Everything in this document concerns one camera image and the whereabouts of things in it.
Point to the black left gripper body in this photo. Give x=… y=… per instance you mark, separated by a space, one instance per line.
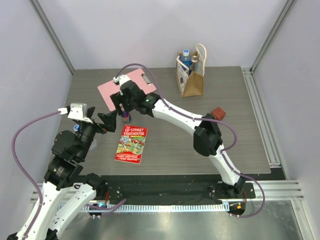
x=94 y=121

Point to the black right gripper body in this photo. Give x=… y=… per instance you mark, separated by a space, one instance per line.
x=122 y=100

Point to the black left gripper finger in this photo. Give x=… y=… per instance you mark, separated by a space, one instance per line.
x=109 y=121
x=90 y=112

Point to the Pocari Sweat plastic bottle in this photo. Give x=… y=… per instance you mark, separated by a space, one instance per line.
x=185 y=58

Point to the burlap canvas tote bag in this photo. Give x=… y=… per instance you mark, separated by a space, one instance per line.
x=192 y=85

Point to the small water bottle blue cap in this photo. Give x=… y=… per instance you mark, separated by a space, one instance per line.
x=76 y=127

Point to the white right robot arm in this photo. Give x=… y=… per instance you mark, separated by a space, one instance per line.
x=207 y=137

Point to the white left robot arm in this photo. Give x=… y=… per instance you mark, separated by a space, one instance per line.
x=46 y=221

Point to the pink clipboard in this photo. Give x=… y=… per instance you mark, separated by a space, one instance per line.
x=109 y=88

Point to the red comic paperback book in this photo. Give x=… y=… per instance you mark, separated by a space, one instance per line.
x=131 y=144

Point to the red cube power adapter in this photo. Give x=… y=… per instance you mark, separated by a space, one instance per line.
x=218 y=113

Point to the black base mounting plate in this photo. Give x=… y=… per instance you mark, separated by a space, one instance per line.
x=167 y=190

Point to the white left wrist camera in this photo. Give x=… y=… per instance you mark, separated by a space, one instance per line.
x=76 y=111

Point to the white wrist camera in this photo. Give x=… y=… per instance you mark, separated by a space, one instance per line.
x=76 y=111
x=119 y=81

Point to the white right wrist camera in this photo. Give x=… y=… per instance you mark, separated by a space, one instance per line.
x=119 y=81

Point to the white slotted cable duct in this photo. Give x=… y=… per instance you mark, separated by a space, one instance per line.
x=224 y=207

